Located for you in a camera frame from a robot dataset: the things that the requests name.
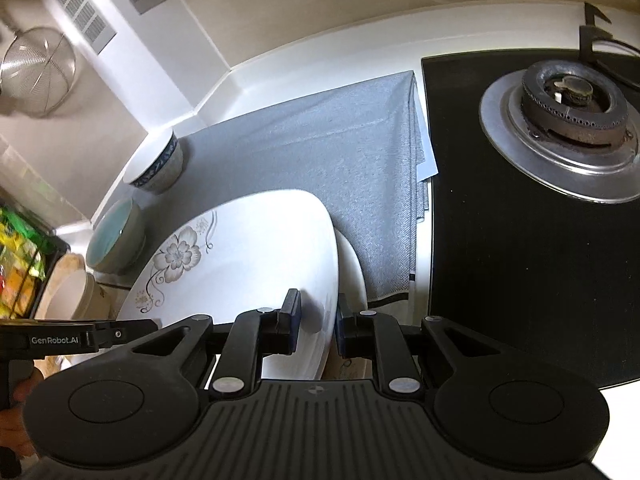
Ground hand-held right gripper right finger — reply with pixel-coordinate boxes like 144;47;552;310
336;292;493;395

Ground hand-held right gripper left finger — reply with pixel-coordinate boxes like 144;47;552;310
131;289;303;393

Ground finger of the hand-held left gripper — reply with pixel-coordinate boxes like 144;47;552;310
95;318;160;350

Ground plain white plate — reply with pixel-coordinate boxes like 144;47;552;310
332;227;370;312

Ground white floral plate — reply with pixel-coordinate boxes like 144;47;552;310
116;189;340;381

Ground person's left hand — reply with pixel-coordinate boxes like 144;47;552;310
0;366;47;461

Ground cream ceramic pot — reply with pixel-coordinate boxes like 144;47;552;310
36;254;121;322

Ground colourful snack packets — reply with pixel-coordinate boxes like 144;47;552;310
0;205;47;312

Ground teal glazed bowl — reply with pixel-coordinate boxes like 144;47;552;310
85;196;147;274

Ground blue patterned white bowl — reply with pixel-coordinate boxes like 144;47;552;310
122;129;184;196

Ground grey cloth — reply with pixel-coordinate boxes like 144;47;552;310
177;70;438;318

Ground black glass gas stove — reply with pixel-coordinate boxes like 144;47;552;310
421;47;640;392

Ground metal mesh strainer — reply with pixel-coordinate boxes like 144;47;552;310
0;27;79;119

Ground white range hood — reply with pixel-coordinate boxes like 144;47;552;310
27;0;168;57

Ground black pan support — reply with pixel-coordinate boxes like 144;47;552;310
579;2;640;87

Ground gas burner with silver ring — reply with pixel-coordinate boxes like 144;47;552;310
479;57;640;204

